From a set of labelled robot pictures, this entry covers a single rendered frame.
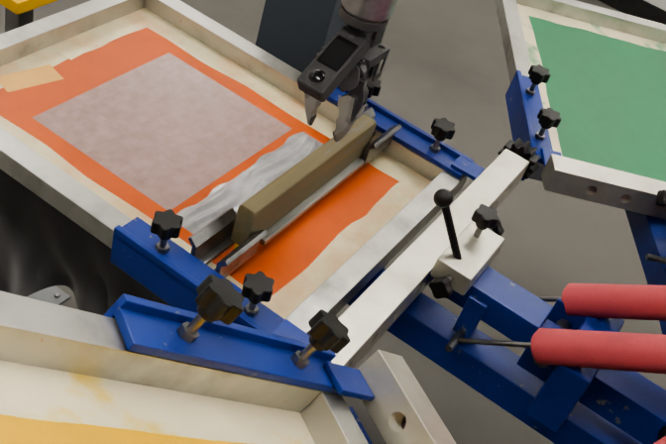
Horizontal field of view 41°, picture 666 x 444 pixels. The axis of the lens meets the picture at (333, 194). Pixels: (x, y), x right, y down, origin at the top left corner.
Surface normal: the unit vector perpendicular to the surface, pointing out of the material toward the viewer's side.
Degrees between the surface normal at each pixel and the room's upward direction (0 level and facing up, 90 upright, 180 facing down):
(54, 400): 32
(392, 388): 58
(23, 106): 0
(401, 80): 0
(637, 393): 0
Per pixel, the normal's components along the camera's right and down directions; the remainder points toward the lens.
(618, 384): 0.25, -0.74
